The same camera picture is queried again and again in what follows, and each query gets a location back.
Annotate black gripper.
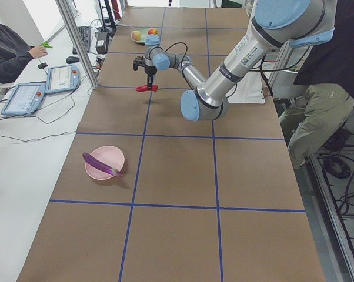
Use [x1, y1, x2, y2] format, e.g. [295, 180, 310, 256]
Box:
[144, 66, 156, 88]

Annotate green plate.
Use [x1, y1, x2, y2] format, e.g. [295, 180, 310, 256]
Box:
[130, 28, 159, 44]

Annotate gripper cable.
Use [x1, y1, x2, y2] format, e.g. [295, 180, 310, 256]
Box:
[163, 42, 189, 64]

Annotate black power adapter box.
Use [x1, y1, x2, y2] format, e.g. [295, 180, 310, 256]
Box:
[95, 32, 109, 54]

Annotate black computer mouse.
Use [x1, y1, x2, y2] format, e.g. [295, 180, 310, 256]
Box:
[65, 56, 80, 64]

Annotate red chili pepper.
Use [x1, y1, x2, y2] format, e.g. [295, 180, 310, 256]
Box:
[135, 85, 165, 92]

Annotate near teach pendant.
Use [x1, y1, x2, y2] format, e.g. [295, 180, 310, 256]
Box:
[1, 83, 46, 116]

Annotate seated person black jacket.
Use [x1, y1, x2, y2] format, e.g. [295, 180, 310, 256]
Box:
[0, 23, 37, 84]

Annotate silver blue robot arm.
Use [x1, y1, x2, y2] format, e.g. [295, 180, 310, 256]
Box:
[143, 0, 337, 122]

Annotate peach fruit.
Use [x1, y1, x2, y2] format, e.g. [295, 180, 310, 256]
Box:
[131, 30, 142, 42]

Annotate red pomegranate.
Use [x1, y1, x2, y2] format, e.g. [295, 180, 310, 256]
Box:
[147, 28, 159, 35]

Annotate purple eggplant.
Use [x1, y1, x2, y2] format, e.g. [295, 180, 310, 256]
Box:
[82, 153, 121, 176]

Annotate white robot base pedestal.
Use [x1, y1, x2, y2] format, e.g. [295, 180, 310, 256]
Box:
[226, 72, 265, 104]

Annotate aluminium frame post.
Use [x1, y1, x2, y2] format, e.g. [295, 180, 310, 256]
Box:
[55, 0, 99, 90]

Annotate far teach pendant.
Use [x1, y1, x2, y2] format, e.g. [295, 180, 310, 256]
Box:
[45, 65, 80, 94]

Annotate black keyboard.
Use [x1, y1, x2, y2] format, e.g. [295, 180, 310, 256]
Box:
[78, 26, 91, 53]

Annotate seated person hand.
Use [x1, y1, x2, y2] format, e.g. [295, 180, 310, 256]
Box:
[28, 46, 48, 59]

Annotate teach pendant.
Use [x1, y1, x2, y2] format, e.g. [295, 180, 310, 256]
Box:
[1, 83, 46, 116]
[45, 65, 80, 94]

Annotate pink plate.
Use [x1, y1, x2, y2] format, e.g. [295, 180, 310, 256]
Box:
[85, 146, 125, 180]

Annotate standing person khaki trousers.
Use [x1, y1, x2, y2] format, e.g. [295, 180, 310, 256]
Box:
[279, 1, 354, 169]

